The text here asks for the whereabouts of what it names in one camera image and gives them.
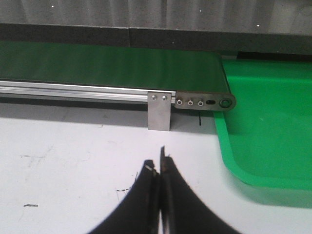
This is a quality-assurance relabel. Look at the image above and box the steel conveyor support bracket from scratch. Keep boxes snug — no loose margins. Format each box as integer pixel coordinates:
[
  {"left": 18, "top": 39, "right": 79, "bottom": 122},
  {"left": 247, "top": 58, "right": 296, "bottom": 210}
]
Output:
[{"left": 148, "top": 92, "right": 172, "bottom": 131}]

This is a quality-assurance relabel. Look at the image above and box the grey pleated curtain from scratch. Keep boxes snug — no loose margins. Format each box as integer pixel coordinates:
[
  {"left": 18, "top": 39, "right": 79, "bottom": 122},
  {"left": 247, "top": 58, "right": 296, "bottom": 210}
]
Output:
[{"left": 0, "top": 0, "right": 312, "bottom": 36}]

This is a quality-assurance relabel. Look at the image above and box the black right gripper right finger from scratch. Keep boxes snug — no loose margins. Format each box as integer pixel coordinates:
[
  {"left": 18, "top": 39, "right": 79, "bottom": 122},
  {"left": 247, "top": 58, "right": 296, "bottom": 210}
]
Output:
[{"left": 160, "top": 146, "right": 239, "bottom": 234}]

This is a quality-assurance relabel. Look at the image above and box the aluminium conveyor side rail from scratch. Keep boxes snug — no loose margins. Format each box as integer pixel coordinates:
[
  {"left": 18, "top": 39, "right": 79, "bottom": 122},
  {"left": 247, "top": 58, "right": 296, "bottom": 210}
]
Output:
[{"left": 0, "top": 80, "right": 176, "bottom": 104}]

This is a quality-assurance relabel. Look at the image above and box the steel conveyor end plate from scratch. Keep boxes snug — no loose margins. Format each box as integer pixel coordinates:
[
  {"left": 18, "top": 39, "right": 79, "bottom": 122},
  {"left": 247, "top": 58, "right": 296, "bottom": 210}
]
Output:
[{"left": 175, "top": 91, "right": 236, "bottom": 112}]

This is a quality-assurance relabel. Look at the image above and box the green plastic bin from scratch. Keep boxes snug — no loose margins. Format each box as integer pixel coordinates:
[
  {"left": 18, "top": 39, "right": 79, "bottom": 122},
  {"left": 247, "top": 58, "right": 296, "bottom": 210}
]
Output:
[{"left": 214, "top": 60, "right": 312, "bottom": 208}]

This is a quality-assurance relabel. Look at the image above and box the green conveyor belt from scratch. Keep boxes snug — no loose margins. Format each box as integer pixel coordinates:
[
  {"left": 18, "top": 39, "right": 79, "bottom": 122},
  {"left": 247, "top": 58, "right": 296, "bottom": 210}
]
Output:
[{"left": 0, "top": 41, "right": 230, "bottom": 93}]

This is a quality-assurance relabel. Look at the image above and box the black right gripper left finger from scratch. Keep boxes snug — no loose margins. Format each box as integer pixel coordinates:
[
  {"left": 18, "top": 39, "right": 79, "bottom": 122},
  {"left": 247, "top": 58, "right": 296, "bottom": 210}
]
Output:
[{"left": 90, "top": 159, "right": 160, "bottom": 234}]

